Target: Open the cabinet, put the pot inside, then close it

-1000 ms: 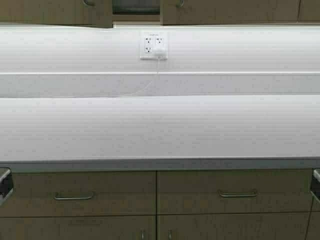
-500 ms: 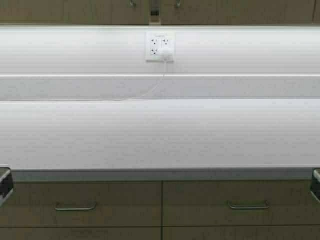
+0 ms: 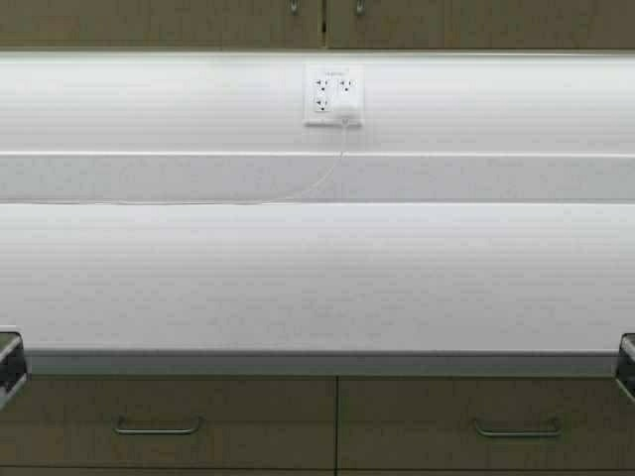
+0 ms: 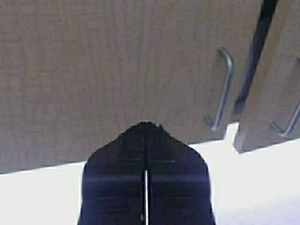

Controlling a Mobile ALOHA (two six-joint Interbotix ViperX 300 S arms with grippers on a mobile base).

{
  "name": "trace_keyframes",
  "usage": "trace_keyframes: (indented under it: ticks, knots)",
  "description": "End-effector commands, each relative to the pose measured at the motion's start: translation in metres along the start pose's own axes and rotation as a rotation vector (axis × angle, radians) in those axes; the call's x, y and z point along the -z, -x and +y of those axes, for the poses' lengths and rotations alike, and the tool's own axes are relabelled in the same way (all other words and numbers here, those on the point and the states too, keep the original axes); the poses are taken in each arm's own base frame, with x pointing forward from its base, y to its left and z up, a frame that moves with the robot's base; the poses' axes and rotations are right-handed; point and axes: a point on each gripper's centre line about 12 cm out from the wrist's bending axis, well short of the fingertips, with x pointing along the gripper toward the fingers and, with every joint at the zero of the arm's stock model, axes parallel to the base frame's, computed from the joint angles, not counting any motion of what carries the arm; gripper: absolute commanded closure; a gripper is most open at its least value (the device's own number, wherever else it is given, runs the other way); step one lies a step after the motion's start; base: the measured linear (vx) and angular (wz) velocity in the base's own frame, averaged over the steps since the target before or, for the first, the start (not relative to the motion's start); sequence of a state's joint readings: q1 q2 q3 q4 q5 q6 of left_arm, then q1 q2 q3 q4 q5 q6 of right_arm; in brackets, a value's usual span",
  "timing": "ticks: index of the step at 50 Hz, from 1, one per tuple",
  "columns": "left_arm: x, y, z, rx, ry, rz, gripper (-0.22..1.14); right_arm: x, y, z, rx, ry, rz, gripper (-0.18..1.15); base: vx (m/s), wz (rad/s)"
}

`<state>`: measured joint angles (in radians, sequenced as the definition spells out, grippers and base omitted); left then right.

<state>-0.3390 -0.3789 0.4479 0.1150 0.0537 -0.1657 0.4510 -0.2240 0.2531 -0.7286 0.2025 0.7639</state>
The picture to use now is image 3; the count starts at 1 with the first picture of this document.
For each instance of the cabinet door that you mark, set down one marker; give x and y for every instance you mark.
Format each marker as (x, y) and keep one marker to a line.
(481, 25)
(152, 24)

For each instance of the right lower drawer front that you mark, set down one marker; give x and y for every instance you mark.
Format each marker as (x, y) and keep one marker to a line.
(426, 424)

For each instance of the left lower drawer front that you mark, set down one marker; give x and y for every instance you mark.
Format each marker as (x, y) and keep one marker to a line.
(217, 423)

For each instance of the white wall outlet plate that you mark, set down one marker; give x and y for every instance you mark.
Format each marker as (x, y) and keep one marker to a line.
(328, 84)

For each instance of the left drawer metal handle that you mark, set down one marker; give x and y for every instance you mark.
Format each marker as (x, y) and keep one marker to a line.
(124, 426)

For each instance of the drawer metal handle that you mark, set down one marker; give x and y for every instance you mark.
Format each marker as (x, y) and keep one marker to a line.
(551, 428)
(124, 426)

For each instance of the right upper door handle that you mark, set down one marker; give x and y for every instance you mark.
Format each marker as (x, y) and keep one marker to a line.
(360, 7)

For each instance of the right drawer metal handle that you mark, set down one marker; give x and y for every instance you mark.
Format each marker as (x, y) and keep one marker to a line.
(551, 428)

